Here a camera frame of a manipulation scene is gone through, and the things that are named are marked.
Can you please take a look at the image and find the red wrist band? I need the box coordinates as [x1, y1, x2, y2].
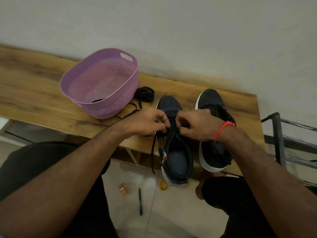
[214, 121, 236, 143]

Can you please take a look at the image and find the person's right leg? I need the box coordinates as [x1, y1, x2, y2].
[195, 170, 278, 238]

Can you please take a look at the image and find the person's right hand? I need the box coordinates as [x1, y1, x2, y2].
[175, 109, 226, 143]

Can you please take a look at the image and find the dark blue patched sneaker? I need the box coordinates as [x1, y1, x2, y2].
[156, 95, 194, 185]

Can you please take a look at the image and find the black metal rack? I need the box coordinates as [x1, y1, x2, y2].
[261, 112, 317, 189]

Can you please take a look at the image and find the white table frame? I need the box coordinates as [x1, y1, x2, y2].
[0, 117, 143, 165]

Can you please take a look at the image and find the person's leg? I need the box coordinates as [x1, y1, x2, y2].
[195, 170, 278, 238]
[0, 141, 120, 238]

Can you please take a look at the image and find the person's left hand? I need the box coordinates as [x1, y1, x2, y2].
[123, 107, 172, 137]

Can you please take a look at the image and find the black white-soled sneaker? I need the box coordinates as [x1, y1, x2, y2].
[195, 88, 237, 173]

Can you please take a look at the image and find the person's left leg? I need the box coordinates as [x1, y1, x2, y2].
[0, 141, 120, 238]

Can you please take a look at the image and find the person's left forearm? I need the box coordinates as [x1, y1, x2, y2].
[0, 119, 132, 238]

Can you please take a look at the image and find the person's right forearm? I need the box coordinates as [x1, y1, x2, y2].
[218, 125, 317, 238]

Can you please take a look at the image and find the bundled black shoelace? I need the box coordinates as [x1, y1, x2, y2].
[116, 86, 155, 120]

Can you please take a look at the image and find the black shoelace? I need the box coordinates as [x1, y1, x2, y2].
[116, 86, 155, 120]
[151, 119, 184, 175]

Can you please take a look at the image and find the purple plastic basket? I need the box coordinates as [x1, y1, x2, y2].
[60, 48, 139, 120]

